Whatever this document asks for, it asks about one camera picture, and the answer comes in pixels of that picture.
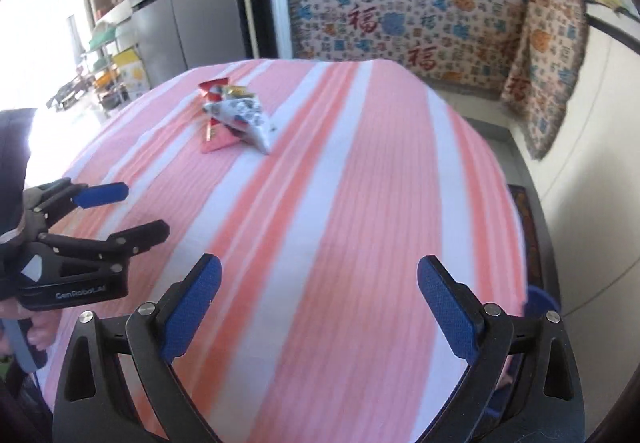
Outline yellow grey chip bag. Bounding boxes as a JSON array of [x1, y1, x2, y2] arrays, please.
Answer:
[[220, 84, 255, 99]]

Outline green storage rack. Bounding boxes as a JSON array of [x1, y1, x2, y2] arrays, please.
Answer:
[[46, 19, 126, 112]]

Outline patterned fu cloth cover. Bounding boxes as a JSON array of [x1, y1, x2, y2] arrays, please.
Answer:
[[288, 0, 588, 159]]

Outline red long snack wrapper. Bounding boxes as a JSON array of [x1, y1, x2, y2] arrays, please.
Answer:
[[198, 78, 241, 154]]

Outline white grey snack wrapper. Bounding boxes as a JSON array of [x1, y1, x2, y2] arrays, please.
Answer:
[[203, 97, 273, 155]]

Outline yellow cardboard box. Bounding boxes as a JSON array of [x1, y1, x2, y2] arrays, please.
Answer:
[[113, 47, 151, 99]]

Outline pink striped tablecloth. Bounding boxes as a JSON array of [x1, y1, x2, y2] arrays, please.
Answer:
[[56, 59, 526, 442]]

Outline left hand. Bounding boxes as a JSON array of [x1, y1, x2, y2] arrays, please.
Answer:
[[0, 297, 64, 359]]

